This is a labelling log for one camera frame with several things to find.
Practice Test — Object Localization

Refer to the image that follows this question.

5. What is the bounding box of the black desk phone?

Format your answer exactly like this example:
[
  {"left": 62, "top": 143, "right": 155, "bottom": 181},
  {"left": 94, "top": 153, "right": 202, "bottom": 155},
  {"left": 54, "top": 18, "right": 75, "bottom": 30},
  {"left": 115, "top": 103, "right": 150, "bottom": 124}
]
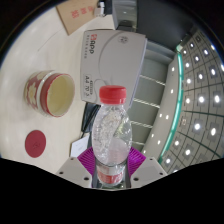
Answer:
[{"left": 81, "top": 101, "right": 101, "bottom": 134}]

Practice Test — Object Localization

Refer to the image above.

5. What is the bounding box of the black power adapter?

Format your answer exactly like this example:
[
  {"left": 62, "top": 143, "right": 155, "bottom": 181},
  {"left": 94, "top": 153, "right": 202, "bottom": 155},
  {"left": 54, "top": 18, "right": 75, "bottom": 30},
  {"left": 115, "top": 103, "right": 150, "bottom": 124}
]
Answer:
[{"left": 93, "top": 0, "right": 107, "bottom": 18}]

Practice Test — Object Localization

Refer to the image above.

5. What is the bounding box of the clear red-capped water bottle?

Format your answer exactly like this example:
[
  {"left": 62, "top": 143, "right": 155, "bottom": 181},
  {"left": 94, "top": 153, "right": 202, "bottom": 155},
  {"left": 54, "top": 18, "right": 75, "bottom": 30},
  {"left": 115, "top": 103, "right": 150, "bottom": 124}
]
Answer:
[{"left": 91, "top": 85, "right": 133, "bottom": 188}]

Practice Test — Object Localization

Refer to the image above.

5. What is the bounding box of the red and cream mug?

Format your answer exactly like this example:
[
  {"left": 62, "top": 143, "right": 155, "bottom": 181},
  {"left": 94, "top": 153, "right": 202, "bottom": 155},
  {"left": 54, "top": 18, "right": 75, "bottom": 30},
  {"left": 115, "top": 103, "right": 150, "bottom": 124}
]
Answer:
[{"left": 23, "top": 69, "right": 76, "bottom": 118}]

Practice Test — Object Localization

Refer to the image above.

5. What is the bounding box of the group of round ceiling lights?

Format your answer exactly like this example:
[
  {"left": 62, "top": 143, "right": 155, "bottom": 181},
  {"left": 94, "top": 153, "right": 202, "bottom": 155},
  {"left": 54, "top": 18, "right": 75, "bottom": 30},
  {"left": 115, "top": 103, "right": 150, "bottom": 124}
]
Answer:
[{"left": 156, "top": 29, "right": 224, "bottom": 173}]

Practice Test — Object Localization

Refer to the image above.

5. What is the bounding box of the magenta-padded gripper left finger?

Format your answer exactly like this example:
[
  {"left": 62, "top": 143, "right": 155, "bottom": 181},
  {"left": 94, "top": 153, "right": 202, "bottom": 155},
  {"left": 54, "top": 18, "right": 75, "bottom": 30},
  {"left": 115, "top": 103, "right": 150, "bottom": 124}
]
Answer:
[{"left": 55, "top": 146, "right": 99, "bottom": 188}]

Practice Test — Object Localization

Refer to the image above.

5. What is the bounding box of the white paper ream box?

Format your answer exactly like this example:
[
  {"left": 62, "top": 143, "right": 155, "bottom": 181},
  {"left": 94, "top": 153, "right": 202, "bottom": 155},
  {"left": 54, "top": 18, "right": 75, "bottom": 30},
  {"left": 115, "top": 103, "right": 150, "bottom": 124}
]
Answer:
[{"left": 79, "top": 29, "right": 148, "bottom": 109}]

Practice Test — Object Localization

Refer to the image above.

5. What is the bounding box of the flat round red coaster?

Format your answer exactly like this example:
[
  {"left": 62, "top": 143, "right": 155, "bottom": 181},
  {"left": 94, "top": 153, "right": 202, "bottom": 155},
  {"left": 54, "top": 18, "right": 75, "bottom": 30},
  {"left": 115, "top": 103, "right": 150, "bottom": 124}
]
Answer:
[{"left": 24, "top": 129, "right": 47, "bottom": 159}]

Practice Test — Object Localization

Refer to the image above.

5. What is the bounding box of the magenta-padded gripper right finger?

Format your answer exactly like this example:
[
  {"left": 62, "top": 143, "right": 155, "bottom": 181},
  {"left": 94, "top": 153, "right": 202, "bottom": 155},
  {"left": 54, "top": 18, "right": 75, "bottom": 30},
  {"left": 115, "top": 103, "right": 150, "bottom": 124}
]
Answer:
[{"left": 125, "top": 146, "right": 168, "bottom": 189}]

